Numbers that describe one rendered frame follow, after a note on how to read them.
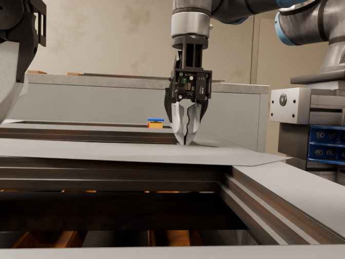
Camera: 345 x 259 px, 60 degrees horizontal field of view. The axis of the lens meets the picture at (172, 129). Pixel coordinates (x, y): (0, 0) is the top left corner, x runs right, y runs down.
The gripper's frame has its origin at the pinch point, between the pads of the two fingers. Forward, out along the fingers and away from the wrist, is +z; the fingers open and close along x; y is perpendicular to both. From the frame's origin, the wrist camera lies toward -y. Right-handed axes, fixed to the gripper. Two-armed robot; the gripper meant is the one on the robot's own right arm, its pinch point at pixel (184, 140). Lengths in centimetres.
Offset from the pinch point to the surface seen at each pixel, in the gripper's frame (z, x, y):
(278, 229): 3.0, 2.3, 37.8
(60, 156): 0.7, -20.3, 18.3
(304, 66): -66, 206, -313
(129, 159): 0.7, -10.8, 19.6
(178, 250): 0.5, -7.4, 46.0
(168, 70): -50, 25, -305
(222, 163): 0.6, 2.1, 21.3
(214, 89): -15, 24, -71
